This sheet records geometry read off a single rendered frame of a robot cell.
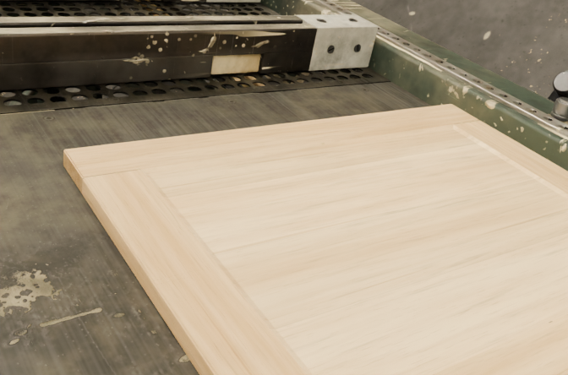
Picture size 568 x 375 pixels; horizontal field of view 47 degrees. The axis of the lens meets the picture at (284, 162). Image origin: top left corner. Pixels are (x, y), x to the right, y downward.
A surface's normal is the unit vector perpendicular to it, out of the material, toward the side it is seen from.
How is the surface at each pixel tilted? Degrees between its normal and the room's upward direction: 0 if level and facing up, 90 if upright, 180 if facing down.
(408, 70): 33
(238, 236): 57
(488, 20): 0
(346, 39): 90
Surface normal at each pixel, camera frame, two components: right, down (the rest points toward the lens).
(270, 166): 0.18, -0.87
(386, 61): -0.82, 0.13
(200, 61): 0.54, 0.48
